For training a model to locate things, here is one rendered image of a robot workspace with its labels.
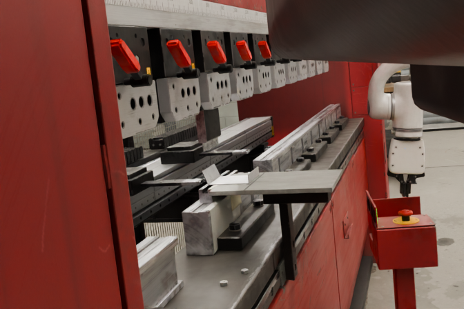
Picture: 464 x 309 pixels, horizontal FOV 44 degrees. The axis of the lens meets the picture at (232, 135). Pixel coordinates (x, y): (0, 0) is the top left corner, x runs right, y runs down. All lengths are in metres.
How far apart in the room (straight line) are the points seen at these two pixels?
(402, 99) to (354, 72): 1.70
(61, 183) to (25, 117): 0.05
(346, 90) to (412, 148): 1.70
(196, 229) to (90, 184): 0.84
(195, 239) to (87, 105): 0.86
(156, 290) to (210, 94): 0.43
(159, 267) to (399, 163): 0.93
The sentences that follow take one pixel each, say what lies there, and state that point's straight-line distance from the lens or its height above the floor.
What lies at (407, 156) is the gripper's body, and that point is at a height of 0.95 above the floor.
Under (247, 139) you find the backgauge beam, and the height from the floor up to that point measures 0.94.
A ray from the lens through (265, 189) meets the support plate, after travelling 1.21.
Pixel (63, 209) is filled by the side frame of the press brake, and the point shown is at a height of 1.19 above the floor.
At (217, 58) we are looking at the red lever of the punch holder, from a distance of 1.19.
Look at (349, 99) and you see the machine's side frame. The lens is 3.41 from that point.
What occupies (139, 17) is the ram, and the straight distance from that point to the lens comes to 0.96.
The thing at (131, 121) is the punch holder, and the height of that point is 1.20.
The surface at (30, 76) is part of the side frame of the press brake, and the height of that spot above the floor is 1.27.
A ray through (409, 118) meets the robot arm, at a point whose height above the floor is 1.06.
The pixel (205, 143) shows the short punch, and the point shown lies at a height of 1.10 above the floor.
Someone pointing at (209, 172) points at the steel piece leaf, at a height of 1.02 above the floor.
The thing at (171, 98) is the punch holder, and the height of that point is 1.22.
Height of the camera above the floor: 1.27
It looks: 7 degrees down
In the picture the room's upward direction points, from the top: 6 degrees counter-clockwise
